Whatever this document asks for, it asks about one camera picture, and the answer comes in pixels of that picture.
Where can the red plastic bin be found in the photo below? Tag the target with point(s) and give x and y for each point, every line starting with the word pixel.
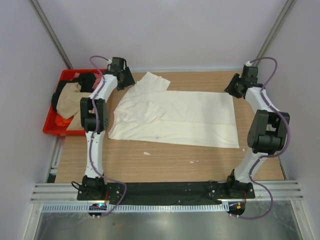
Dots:
pixel 50 126

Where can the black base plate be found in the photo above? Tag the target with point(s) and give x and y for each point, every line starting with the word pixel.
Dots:
pixel 177 193

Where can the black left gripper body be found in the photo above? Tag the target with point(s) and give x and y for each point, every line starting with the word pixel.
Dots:
pixel 127 79

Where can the grey right corner post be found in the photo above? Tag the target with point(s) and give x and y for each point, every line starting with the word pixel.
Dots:
pixel 276 27

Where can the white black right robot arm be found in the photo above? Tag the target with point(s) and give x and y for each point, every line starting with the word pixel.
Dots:
pixel 267 135

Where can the beige t-shirt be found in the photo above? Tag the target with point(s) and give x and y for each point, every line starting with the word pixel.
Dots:
pixel 69 105

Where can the pink t-shirt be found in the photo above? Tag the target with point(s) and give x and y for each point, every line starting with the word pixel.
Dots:
pixel 98 81

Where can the aluminium rail frame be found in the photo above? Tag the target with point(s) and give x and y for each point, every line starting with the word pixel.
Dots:
pixel 278 212

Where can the white t-shirt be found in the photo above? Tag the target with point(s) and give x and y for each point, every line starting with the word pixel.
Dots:
pixel 150 112

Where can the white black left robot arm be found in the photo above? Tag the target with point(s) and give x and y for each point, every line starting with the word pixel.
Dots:
pixel 94 119

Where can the black t-shirt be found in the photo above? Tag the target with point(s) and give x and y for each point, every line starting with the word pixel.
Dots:
pixel 56 94

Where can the orange t-shirt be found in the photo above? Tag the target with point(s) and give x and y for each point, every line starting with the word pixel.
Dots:
pixel 63 122

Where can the grey metal corner post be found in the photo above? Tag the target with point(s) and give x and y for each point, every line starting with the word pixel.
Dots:
pixel 50 31

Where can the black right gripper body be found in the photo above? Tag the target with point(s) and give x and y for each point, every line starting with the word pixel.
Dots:
pixel 233 87

